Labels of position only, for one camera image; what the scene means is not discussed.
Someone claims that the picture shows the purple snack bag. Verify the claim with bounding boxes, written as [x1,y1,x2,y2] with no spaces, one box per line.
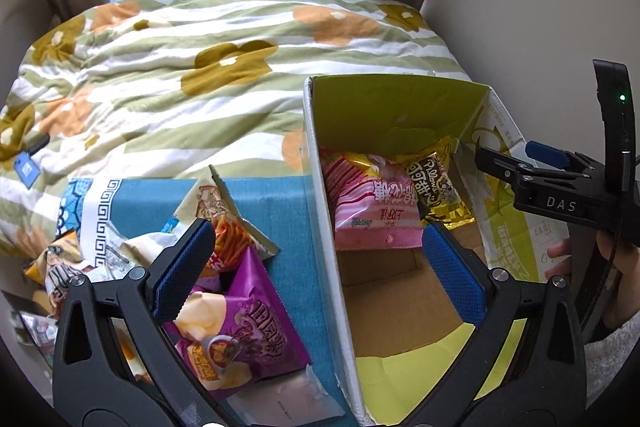
[171,247,311,400]

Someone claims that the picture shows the orange snack bag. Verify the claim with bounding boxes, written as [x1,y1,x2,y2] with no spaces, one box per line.
[22,231,156,388]

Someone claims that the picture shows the gold chocolate pillows snack bag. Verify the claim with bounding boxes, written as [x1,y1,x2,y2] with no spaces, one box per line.
[397,135,475,230]

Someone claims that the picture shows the white translucent snack packet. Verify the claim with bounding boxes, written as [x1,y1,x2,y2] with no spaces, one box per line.
[227,365,345,427]

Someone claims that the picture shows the pink striped snack bag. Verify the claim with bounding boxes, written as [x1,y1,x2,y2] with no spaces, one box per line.
[320,148,423,251]

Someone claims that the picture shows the right hand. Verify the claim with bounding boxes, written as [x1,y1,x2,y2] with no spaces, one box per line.
[544,231,639,329]

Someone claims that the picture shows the white grey snack bag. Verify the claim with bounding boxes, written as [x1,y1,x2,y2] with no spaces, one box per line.
[37,229,180,291]

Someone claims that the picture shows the blue patterned tablecloth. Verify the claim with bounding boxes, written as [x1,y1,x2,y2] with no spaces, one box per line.
[54,174,371,427]

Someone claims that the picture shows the green cardboard box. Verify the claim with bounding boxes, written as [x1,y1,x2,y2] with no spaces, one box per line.
[302,74,568,426]

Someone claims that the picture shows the cream orange chips bag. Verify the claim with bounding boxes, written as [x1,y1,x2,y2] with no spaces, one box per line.
[163,166,280,291]

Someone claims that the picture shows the blue tag on duvet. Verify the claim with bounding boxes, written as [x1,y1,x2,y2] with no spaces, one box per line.
[13,152,40,188]

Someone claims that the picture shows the floral striped duvet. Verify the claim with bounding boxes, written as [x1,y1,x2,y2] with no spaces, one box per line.
[1,0,464,257]

